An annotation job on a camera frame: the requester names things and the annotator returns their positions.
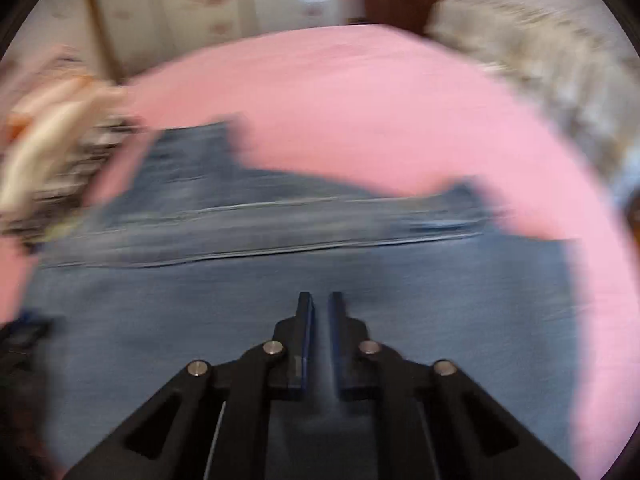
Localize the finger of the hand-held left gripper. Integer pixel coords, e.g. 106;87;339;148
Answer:
0;312;55;358

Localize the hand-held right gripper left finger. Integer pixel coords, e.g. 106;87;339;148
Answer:
62;292;315;480

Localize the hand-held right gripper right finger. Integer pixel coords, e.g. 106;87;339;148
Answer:
329;292;581;480

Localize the blue denim jacket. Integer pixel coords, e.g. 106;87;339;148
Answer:
22;117;593;480

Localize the black and white patterned garment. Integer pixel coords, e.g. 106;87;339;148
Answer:
0;115;146;246

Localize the white fluffy garment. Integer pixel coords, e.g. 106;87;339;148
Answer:
0;75;126;216

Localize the pink bed blanket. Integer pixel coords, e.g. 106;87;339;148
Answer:
0;25;640;480

